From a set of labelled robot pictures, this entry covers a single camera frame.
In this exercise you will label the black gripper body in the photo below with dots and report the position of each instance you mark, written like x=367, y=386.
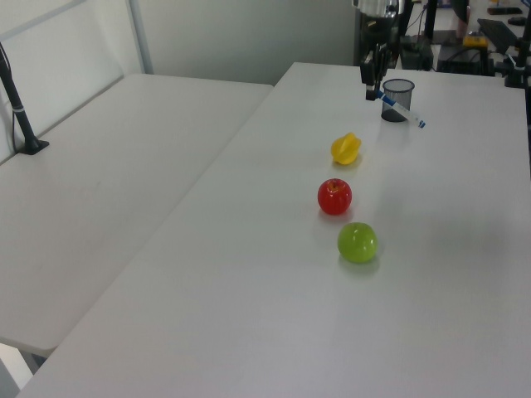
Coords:
x=379, y=39

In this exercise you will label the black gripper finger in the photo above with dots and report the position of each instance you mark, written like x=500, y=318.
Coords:
x=370, y=92
x=379, y=85

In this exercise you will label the blue and white marker pen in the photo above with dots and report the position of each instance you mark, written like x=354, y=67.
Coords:
x=401, y=110

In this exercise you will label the silver and white robot arm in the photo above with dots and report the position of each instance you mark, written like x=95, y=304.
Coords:
x=376, y=6

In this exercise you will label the black mesh pen holder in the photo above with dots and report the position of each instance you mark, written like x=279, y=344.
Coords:
x=397, y=103

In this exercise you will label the yellow plastic starfruit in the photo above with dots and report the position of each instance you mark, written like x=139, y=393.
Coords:
x=346, y=149

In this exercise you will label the black equipment case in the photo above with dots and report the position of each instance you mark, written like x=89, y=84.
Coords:
x=461, y=58

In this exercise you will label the yellow device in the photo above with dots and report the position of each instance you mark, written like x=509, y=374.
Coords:
x=475, y=40

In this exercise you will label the red plastic apple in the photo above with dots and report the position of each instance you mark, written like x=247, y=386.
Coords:
x=334, y=197

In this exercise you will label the green plastic apple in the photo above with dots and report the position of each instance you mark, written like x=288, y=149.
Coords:
x=357, y=243

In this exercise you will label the black camera mount with clamp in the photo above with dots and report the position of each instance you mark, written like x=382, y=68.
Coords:
x=518, y=62

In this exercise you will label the grey partition frame post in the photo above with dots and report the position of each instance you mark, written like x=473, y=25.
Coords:
x=140, y=36

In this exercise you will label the black camera pole with base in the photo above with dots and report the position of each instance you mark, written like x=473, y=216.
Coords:
x=17, y=105

